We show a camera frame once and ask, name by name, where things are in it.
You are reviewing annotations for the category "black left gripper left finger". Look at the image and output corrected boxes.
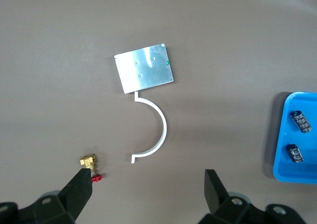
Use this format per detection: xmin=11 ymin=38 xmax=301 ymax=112
xmin=0 ymin=168 xmax=94 ymax=224

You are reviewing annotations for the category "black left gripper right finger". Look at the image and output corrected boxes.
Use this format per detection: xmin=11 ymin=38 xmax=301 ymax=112
xmin=199 ymin=169 xmax=308 ymax=224

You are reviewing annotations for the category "black terminal block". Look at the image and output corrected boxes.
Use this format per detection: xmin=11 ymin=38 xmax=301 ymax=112
xmin=285 ymin=143 xmax=305 ymax=163

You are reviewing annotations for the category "blue plastic tray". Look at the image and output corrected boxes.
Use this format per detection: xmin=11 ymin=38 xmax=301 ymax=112
xmin=272 ymin=91 xmax=317 ymax=184

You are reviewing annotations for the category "silver metal plate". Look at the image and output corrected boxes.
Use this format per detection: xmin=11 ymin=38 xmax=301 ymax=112
xmin=113 ymin=43 xmax=174 ymax=95

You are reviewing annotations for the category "brass valve red handle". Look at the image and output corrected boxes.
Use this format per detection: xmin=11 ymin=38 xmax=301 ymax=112
xmin=79 ymin=154 xmax=103 ymax=183

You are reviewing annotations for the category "white curved plastic bracket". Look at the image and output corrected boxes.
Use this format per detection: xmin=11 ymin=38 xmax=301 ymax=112
xmin=130 ymin=91 xmax=167 ymax=165

